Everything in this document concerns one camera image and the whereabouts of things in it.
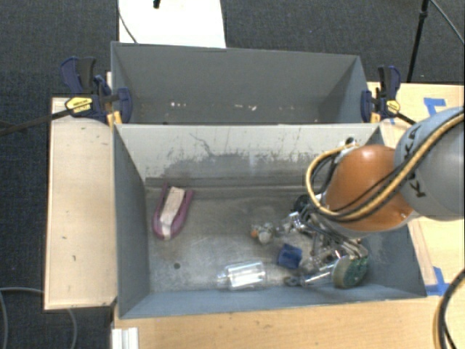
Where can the black cylinder on white bracket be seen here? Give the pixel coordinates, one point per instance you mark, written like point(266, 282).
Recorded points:
point(301, 202)

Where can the small blue block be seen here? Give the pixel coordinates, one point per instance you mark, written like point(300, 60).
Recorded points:
point(289, 256)

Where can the grey metal bin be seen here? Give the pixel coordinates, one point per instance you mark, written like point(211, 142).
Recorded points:
point(225, 224)

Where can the purple and white oblong object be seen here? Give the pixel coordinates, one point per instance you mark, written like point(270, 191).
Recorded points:
point(178, 220)

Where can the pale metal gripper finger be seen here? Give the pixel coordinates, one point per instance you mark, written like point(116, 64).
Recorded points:
point(316, 277)
point(292, 222)

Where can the clear plastic bottle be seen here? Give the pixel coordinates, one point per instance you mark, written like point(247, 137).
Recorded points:
point(244, 275)

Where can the pale wood flat board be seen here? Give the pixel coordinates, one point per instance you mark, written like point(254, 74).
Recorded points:
point(81, 209)

